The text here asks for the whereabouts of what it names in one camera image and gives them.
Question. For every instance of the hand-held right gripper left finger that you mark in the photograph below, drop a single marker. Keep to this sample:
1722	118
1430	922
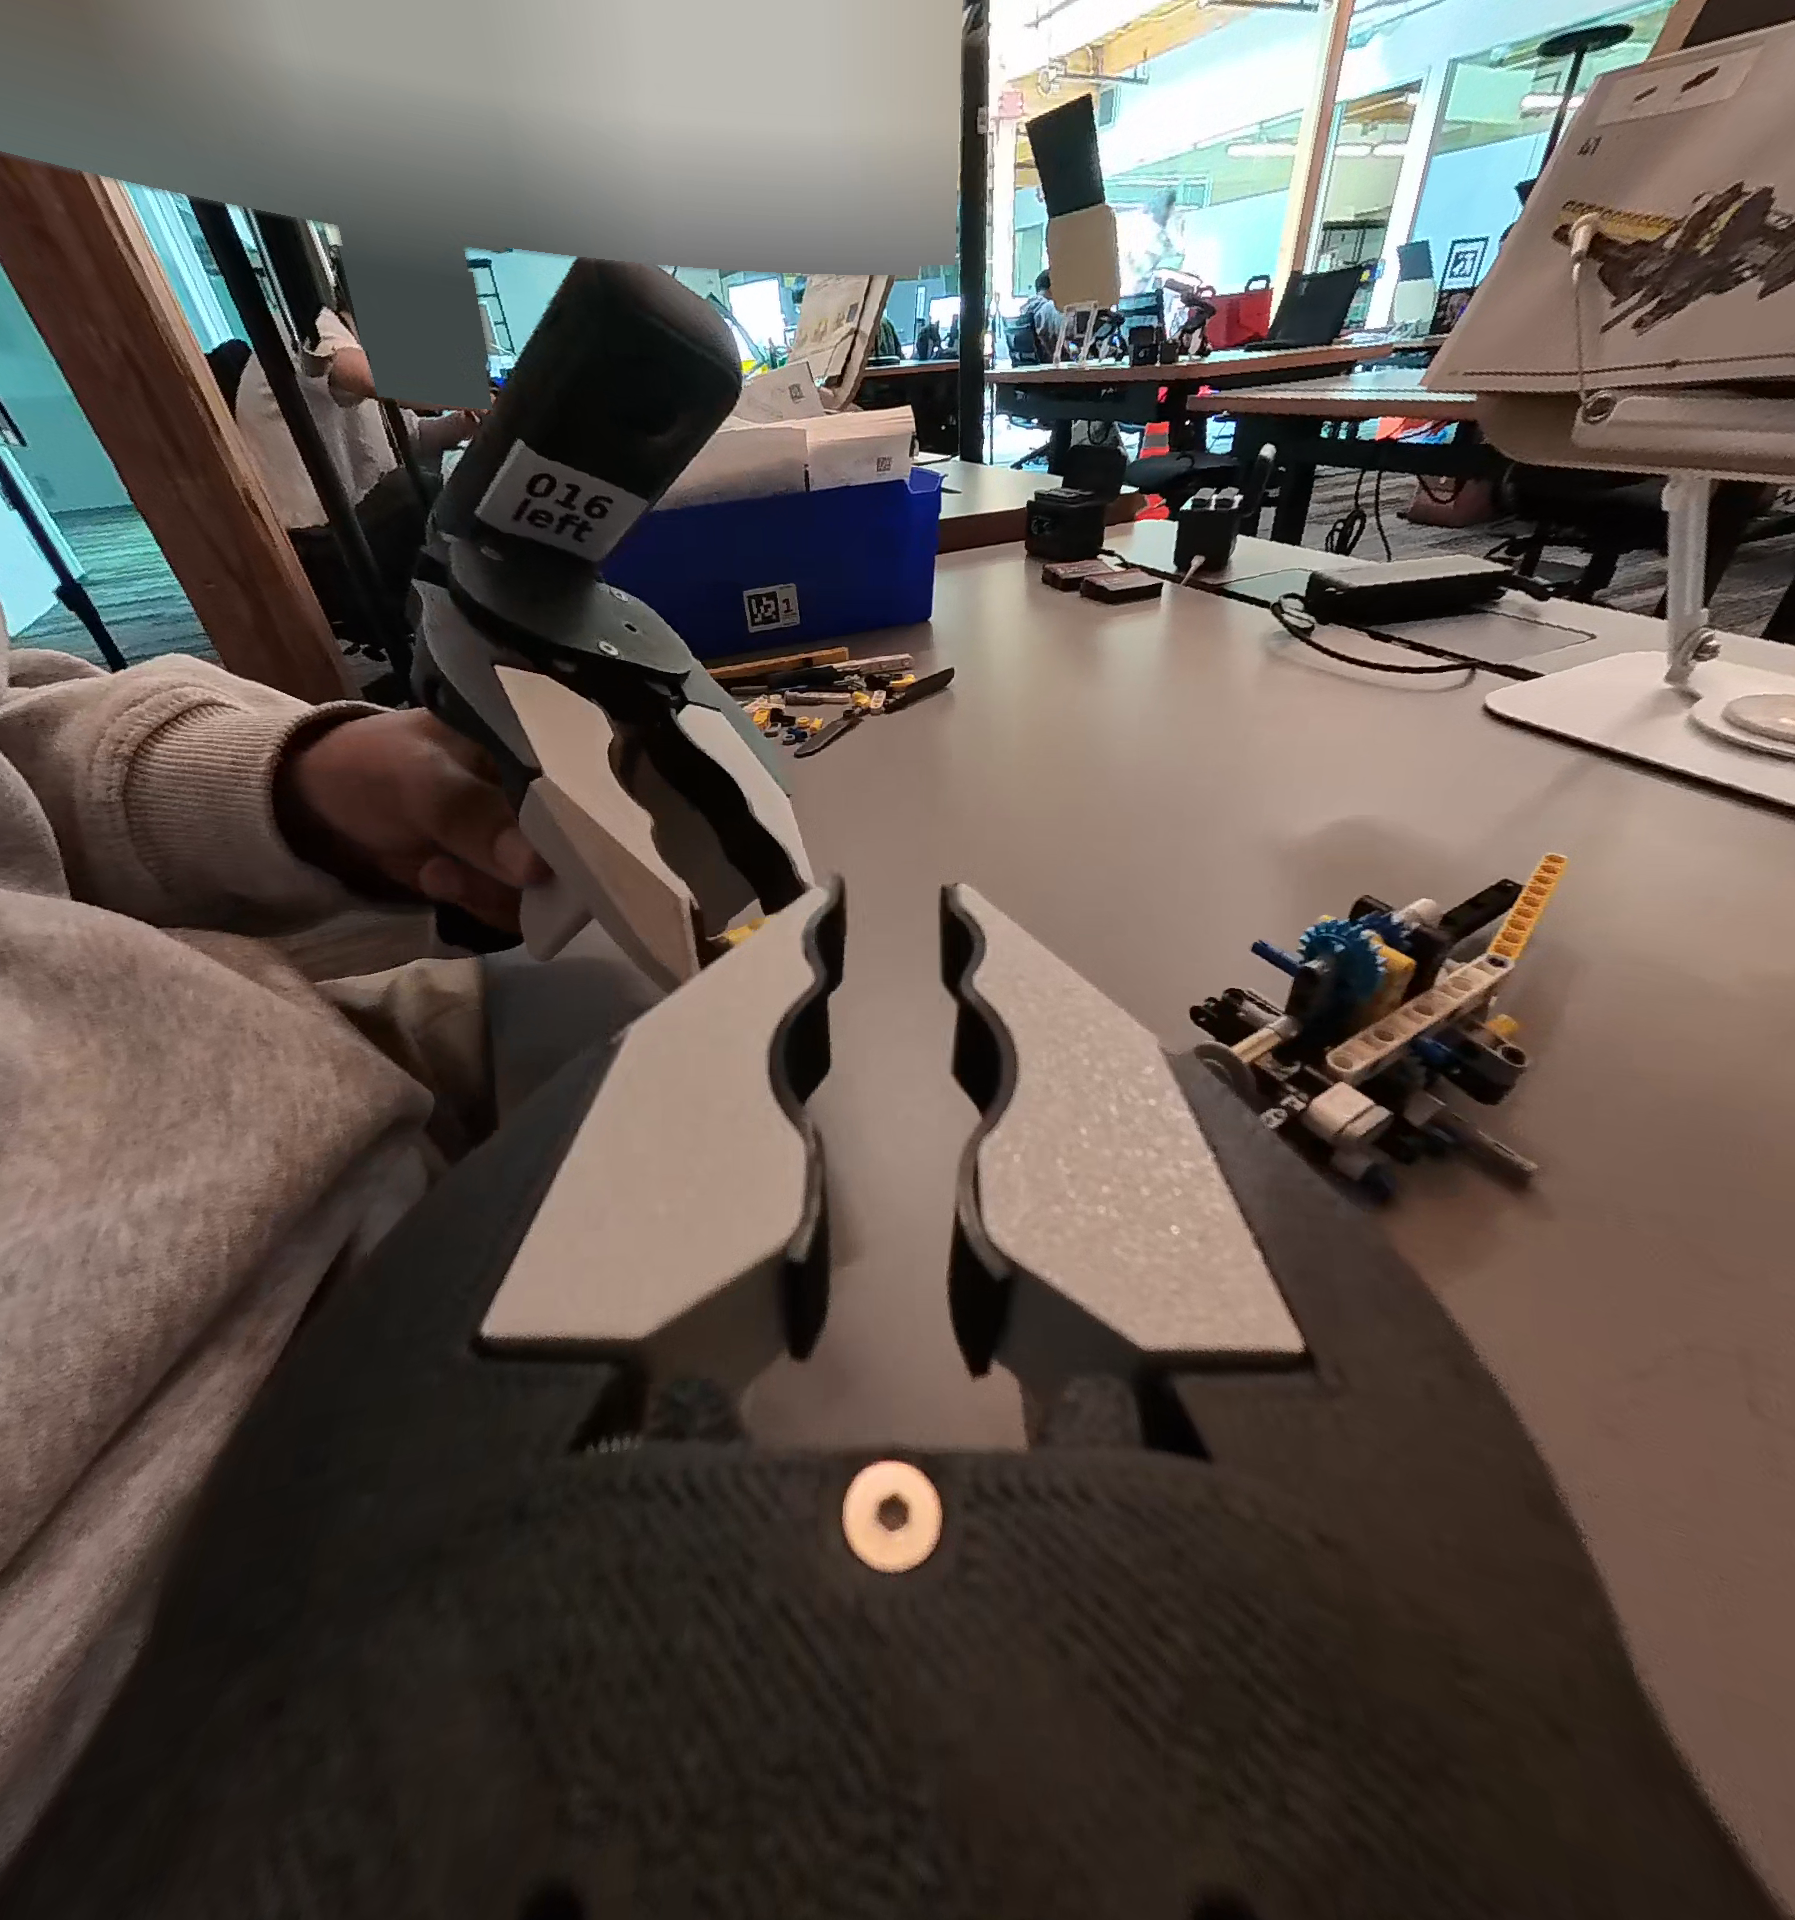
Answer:
657	1156

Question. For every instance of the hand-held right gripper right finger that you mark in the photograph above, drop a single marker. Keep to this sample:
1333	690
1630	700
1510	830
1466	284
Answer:
1123	1185

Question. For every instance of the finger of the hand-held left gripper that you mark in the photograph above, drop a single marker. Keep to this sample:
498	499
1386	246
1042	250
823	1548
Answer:
740	780
583	793

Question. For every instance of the small yellow lego piece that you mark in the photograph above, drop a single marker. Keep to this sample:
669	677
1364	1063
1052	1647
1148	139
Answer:
740	931

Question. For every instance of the lego vehicle model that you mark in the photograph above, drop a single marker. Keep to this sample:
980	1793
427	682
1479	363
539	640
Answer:
1378	1021

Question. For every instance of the person's left forearm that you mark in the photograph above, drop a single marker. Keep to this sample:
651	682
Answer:
163	780

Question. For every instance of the pile of loose lego pieces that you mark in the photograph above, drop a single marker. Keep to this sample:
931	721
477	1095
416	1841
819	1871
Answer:
837	699

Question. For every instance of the person's left hand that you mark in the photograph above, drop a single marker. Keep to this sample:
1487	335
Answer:
402	811

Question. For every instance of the white paper bags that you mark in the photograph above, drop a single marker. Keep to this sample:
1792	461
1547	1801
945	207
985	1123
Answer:
820	448

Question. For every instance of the printed paper booklet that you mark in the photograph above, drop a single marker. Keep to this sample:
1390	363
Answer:
842	323

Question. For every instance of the blue plastic bin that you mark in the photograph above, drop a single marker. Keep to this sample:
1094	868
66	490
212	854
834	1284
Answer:
837	555

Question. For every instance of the black tripod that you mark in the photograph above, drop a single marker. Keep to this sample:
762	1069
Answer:
76	588
291	434

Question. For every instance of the brown wooden desk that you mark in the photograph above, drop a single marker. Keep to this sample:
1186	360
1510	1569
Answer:
987	502

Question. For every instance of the black vertical pole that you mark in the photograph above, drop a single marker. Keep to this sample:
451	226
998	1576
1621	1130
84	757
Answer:
974	224

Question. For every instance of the small black battery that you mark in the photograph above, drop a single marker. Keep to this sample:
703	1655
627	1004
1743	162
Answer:
1081	571
1123	586

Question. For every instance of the wooden pillar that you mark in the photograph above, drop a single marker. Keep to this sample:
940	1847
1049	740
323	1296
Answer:
117	374

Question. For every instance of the person's grey sweatshirt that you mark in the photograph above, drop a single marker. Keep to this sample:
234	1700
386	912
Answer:
163	1199

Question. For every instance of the black and beige panel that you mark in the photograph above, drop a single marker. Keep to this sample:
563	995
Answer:
1070	157

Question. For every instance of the black battery charger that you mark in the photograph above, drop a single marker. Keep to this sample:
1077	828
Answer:
1215	533

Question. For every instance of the dark office desk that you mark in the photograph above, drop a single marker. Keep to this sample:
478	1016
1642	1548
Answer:
1333	401
1182	363

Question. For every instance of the red bag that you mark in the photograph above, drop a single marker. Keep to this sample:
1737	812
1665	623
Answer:
1243	313

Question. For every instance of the black power adapter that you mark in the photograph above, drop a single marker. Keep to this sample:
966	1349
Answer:
1406	588

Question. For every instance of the white book stand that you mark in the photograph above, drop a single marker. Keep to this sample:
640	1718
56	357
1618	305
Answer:
1587	713

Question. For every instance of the black laptop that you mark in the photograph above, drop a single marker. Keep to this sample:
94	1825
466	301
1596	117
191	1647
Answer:
1317	308

